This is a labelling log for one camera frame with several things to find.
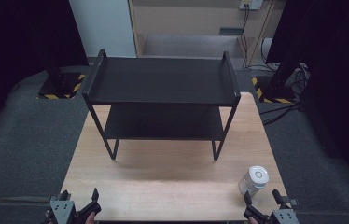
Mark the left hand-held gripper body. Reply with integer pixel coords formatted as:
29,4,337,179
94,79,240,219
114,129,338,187
45,199,77,224

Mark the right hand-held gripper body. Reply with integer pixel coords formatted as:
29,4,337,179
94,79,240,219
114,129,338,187
269,208,300,224

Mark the white jar with white lid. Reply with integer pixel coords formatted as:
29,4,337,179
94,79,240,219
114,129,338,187
238,165,270,198

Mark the black two-tier shelf rack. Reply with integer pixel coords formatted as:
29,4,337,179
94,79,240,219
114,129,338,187
81,49,242,161

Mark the person's left hand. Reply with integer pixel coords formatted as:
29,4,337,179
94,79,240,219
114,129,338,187
84,211,98,224

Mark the black stand base striped tape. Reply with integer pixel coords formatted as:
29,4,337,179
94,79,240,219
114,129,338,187
251,74,299,105
36,65,87,101

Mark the black curtain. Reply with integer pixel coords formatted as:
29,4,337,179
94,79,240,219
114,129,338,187
265,0,349,197
0,0,90,143

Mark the white panel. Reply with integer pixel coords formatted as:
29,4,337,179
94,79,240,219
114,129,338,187
68,0,138,59

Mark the grey label on cabinet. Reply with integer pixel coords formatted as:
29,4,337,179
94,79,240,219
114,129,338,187
218,27,244,35

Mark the white power strip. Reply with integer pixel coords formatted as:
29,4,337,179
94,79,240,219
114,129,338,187
239,0,264,11

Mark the light wooden cabinet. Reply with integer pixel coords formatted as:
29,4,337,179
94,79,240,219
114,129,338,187
127,0,286,68

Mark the black floor cable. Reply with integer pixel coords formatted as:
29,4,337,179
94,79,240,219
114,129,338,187
258,101,306,127

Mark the bundle of cables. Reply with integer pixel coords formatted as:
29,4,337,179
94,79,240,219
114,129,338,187
286,63,311,97

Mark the black cable from power strip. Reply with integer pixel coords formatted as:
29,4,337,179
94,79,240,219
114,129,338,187
239,4,251,69

